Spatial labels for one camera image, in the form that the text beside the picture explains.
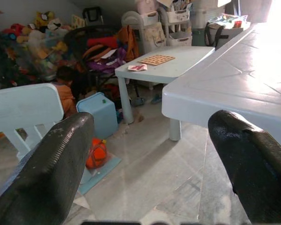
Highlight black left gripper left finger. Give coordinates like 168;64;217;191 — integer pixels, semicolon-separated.
0;112;95;225

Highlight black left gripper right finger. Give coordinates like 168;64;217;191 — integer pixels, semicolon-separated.
207;109;281;224

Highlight orange toy ball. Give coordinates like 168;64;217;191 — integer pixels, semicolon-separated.
85;137;108;170

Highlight light blue floor mat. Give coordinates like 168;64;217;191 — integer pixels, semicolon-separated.
78;154;122;195

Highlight light blue kids chair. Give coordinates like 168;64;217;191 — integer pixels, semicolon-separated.
0;82;65;163

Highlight child in orange shirt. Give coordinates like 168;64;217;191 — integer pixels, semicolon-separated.
52;65;77;118

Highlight light blue plastic stool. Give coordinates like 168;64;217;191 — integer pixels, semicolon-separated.
75;91;119;140

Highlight white plastic table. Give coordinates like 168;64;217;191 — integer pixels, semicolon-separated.
161;22;281;142

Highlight clear bag of toys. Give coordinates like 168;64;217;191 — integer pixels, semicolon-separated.
14;37;63;82

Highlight blue child sandal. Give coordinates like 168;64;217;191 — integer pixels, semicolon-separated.
130;97;146;108
150;93;164;105

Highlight dark green artificial tree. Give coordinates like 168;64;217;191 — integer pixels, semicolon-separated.
0;27;21;91

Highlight small light blue kids table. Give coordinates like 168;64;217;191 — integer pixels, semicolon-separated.
114;45;216;125

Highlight pink white card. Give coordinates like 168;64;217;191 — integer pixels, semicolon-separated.
127;64;148;72

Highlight green bin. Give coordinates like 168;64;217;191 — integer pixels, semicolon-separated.
191;28;208;47

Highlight black baby stroller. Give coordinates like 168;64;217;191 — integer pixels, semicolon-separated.
64;25;132;99

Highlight wooden puzzle board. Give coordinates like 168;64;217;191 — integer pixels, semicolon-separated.
137;54;176;67

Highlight colourful picture book stack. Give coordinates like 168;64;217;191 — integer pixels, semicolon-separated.
207;13;251;30

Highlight red plush toy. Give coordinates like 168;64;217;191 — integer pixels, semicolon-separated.
2;22;24;36

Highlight white storage cart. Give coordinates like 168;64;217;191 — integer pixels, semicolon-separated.
158;0;193;47
121;10;169;55

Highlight white plush toy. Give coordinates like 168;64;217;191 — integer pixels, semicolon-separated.
46;17;68;31

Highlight yellow plush toy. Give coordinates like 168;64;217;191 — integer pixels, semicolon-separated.
34;11;55;29

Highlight orange cloth bag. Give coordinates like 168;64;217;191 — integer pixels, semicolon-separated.
118;24;140;62

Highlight yellow picture board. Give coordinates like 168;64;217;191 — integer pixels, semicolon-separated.
71;14;86;28

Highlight white round bin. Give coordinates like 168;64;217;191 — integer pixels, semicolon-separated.
191;0;228;30

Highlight cream tote bag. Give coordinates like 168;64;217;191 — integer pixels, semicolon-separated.
144;22;167;47

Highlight black framed seat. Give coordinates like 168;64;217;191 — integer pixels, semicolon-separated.
81;6;103;27

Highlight grey bag black handles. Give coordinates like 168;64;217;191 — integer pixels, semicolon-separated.
204;22;244;48

